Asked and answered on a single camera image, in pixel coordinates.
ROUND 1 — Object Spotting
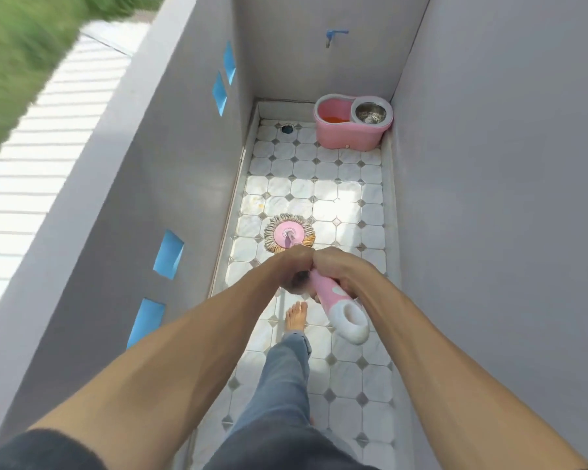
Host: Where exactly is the person's right forearm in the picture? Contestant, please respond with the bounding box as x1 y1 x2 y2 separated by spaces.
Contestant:
355 275 588 470

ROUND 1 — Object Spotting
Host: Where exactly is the person's leg in jeans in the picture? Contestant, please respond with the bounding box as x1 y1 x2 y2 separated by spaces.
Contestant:
203 333 378 470

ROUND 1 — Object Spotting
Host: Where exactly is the person's right hand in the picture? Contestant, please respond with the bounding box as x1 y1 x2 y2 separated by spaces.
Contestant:
312 247 376 305

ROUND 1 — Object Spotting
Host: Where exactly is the green grass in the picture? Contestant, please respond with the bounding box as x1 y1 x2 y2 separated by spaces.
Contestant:
0 0 167 172

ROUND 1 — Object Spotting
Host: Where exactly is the person's dark sleeve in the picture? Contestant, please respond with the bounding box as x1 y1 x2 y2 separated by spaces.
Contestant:
0 428 109 470

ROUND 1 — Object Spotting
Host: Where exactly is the person's left forearm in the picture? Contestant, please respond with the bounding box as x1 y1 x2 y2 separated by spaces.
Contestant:
28 261 287 470

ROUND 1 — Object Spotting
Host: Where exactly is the pink mop bucket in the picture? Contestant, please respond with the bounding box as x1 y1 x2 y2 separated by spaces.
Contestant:
314 94 394 152

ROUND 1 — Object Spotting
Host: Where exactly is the white corrugated roof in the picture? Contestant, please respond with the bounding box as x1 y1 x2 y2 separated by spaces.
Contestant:
0 20 152 333

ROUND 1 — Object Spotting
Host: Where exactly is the person's left hand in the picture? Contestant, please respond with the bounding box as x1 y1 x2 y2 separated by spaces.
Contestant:
272 245 317 295

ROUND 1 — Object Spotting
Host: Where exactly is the pink spin mop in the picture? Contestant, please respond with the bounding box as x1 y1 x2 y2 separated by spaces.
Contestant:
264 213 370 346

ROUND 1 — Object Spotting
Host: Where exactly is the person's bare foot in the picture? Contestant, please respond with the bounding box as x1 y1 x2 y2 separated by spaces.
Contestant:
284 301 308 334

